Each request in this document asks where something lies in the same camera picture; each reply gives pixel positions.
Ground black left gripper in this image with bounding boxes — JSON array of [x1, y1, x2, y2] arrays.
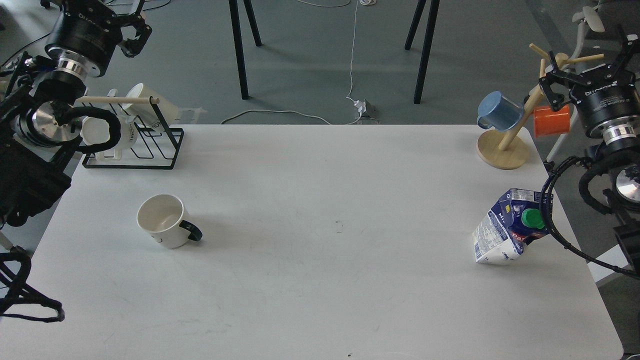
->
[[45, 0, 153, 78]]

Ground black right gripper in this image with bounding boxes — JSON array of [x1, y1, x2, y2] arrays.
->
[[538, 25, 640, 139]]

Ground white mug black handle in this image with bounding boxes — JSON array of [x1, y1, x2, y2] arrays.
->
[[135, 194, 203, 249]]

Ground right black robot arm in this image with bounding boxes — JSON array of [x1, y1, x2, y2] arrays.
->
[[538, 25, 640, 280]]

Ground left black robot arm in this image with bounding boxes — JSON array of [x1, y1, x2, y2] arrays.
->
[[0, 0, 153, 227]]

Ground white cup on rack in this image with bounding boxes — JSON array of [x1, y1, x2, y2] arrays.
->
[[80, 115, 138, 161]]

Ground blue white milk carton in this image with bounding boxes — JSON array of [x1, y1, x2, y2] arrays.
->
[[471, 187, 549, 265]]

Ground orange mug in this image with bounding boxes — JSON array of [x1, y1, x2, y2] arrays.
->
[[533, 105, 570, 138]]

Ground blue mug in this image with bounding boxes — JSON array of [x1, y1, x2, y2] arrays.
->
[[477, 91, 525, 132]]

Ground black table leg left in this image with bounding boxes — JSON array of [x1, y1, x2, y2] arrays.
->
[[228, 0, 263, 100]]

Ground black table leg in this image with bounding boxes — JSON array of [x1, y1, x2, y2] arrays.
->
[[404, 0, 441, 105], [228, 0, 263, 100]]

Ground wooden mug tree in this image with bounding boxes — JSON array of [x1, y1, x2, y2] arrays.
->
[[477, 43, 605, 170]]

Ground black table leg right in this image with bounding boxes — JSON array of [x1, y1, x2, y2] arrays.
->
[[404, 0, 441, 105]]

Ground white power plug adapter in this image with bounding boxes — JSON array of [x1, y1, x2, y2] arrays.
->
[[353, 99, 378, 120]]

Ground black wire cup rack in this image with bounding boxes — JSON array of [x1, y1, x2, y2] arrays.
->
[[79, 89, 185, 170]]

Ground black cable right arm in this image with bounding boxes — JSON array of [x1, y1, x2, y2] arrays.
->
[[540, 156, 640, 281]]

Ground black cable bundle left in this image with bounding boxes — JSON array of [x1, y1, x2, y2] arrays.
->
[[0, 245, 66, 323]]

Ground white power cable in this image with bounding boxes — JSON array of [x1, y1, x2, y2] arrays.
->
[[220, 0, 379, 125]]

